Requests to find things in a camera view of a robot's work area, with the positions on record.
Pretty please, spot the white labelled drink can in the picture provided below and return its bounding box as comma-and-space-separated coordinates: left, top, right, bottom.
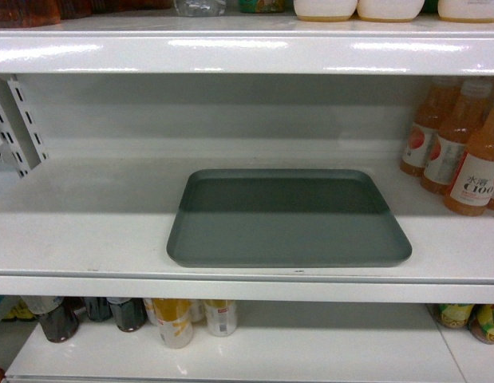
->
204, 299, 238, 337

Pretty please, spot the orange juice bottle back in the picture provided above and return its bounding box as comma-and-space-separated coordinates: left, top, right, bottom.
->
400, 77, 460, 177

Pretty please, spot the orange juice bottle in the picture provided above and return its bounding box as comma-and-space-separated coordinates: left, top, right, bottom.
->
400, 77, 460, 177
444, 102, 494, 216
421, 77, 492, 195

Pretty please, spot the yellow white drink can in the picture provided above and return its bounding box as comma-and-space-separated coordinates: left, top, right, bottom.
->
152, 298, 193, 349

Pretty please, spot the grey rectangular serving tray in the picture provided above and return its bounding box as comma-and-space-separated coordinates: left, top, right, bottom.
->
167, 168, 412, 268

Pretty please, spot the dark cola bottle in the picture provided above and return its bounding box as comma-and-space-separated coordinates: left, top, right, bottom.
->
22, 295, 79, 343

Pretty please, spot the white slotted shelf upright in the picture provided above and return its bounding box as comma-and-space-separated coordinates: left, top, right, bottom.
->
0, 75, 48, 178

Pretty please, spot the orange juice bottle front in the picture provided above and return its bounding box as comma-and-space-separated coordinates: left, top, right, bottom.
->
444, 102, 494, 216

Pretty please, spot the orange juice bottle middle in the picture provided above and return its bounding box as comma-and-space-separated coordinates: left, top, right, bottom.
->
421, 77, 492, 195

